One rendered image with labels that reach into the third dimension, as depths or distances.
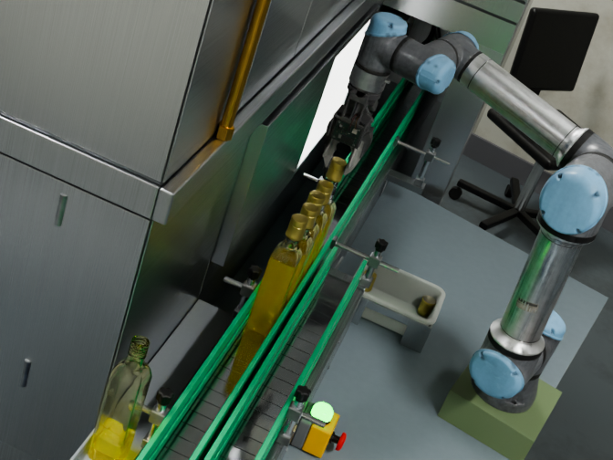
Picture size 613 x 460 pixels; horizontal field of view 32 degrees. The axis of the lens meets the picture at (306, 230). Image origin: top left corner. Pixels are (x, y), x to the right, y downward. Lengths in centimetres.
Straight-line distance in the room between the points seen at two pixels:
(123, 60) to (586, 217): 89
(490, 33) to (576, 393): 158
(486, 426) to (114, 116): 119
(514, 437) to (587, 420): 164
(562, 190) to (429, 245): 108
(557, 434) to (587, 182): 201
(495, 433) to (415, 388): 22
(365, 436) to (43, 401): 72
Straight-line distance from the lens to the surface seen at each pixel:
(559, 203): 202
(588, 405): 412
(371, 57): 215
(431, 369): 259
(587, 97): 522
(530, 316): 216
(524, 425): 243
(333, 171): 231
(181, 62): 155
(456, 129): 322
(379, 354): 256
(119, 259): 173
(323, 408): 218
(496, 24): 310
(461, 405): 243
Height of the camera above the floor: 224
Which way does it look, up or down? 31 degrees down
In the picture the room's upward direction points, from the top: 20 degrees clockwise
